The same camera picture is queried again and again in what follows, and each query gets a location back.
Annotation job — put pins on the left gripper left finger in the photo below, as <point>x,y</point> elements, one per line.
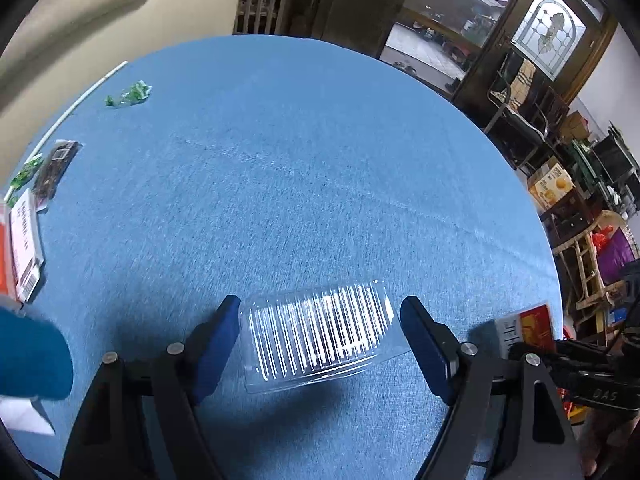
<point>208,349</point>

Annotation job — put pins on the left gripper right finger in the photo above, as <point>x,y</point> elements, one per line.
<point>434,346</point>

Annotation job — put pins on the orange white medicine box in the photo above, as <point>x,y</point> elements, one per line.
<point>532,326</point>

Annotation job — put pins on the clear plastic barcode tray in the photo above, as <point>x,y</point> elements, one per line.
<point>296,339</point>

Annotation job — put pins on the right hand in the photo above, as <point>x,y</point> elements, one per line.
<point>609,446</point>

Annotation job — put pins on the blue thermos bottle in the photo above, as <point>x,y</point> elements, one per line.
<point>35,361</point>

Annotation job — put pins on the blue tablecloth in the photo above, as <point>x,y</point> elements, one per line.
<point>261,165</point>

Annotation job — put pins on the orange printed carton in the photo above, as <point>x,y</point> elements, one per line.
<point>549,184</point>

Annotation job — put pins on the white folded tissues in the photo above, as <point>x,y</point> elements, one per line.
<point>20,415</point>

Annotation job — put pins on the orange white small box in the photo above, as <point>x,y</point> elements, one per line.
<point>21,252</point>

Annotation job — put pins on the dark small sachet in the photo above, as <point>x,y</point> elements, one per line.
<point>52,170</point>

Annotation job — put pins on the green leaf wrapper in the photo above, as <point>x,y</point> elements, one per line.
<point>23,176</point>

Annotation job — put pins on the green candy wrapper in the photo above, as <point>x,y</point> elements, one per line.
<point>137,93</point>

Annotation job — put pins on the white thin stick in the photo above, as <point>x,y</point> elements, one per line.
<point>69,110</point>

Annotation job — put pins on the cream leather sofa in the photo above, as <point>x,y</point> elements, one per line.
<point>63,46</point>

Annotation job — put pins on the brown wooden door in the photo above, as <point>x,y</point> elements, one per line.
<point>359,25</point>

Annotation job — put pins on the metal frame chair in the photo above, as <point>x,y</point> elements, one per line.
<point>528,112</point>

